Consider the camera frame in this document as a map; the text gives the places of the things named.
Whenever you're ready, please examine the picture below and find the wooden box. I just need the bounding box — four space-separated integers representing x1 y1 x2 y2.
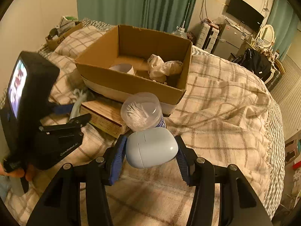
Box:
80 97 130 138

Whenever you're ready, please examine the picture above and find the clear cotton swab jar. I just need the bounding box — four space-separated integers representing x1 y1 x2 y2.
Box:
120 92 166 132

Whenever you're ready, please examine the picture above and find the light blue egg case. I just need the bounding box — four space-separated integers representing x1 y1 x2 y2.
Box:
125 127 179 169

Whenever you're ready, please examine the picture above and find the white cloth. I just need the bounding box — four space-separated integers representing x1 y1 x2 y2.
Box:
147 54 184 84

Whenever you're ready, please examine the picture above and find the person's left hand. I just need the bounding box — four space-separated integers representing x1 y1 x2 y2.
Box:
0 163 38 182

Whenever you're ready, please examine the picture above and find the large open cardboard box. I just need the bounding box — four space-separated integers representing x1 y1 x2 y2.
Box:
75 25 192 115

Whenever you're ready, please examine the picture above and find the small SF cardboard box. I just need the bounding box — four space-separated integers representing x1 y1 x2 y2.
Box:
45 16 83 50

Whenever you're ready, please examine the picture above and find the white louvered wardrobe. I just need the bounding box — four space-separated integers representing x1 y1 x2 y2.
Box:
271 55 300 140

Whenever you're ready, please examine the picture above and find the large clear water bottle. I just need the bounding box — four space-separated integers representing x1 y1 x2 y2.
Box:
172 27 187 39

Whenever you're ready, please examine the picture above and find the green curtain left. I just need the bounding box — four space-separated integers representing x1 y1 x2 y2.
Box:
77 0 196 33

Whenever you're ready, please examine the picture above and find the green curtain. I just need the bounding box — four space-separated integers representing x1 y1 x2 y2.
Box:
77 0 196 33
267 0 299 60

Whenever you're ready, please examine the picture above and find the white suitcase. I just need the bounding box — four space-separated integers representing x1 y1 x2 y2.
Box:
195 22 219 53

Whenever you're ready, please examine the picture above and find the grey mini fridge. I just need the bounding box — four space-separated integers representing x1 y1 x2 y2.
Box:
211 23 244 60

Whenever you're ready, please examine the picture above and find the oval white vanity mirror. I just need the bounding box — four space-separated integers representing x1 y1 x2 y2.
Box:
256 24 275 49

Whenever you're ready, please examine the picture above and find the green curtain right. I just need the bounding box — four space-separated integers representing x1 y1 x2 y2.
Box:
267 0 299 60

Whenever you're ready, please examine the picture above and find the black wall television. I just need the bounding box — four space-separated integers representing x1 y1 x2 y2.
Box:
226 0 264 32

